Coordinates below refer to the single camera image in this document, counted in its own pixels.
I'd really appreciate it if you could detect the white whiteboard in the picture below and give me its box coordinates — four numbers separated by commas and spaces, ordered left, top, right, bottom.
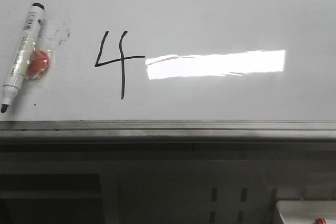
1, 0, 335, 121

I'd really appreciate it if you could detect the red round magnet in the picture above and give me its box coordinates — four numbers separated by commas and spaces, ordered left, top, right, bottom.
27, 50, 50, 79

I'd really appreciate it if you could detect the small red object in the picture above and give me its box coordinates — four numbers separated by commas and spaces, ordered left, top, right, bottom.
315, 218, 327, 224

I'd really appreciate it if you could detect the white whiteboard marker black tip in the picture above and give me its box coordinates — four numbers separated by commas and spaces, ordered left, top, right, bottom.
1, 3, 45, 113

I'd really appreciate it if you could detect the grey slotted metal panel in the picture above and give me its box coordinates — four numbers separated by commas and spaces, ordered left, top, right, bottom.
117, 160, 335, 223

